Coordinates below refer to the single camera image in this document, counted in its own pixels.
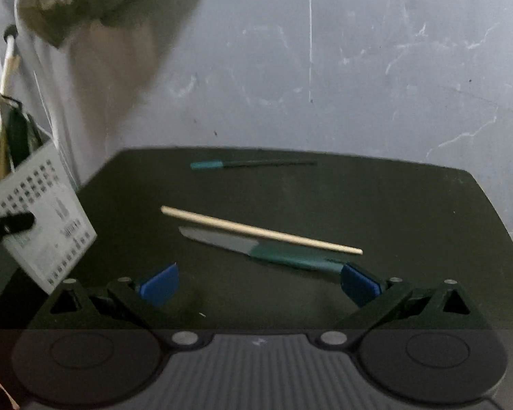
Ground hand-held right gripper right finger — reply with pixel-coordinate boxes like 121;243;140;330
315;262;495;351

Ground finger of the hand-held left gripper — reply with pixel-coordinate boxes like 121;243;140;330
0;211;36;257

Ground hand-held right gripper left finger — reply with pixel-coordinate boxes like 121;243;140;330
26;262;202;351

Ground white perforated utensil basket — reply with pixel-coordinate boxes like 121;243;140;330
0;139;98;295

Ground green-handled knife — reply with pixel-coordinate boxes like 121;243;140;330
178;225;347;275

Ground teal-tipped dark stick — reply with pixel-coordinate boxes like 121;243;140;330
189;159;318;170

